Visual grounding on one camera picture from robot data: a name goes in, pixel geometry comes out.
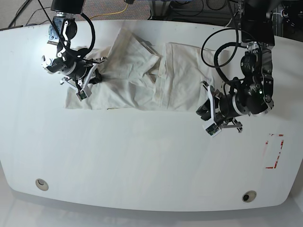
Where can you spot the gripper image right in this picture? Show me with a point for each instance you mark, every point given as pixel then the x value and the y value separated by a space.
pixel 251 95

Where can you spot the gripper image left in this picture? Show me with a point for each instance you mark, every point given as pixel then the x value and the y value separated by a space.
pixel 78 71

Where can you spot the white t-shirt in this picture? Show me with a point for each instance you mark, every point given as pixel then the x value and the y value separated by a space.
pixel 169 77

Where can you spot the red tape rectangle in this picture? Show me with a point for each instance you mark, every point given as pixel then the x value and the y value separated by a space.
pixel 272 150

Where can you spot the right table grommet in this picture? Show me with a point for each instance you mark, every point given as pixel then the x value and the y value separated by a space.
pixel 249 196

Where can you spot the table grommet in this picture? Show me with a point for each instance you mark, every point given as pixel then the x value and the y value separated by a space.
pixel 249 196
pixel 41 184

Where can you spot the left table grommet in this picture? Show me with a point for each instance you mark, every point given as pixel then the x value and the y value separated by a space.
pixel 41 184

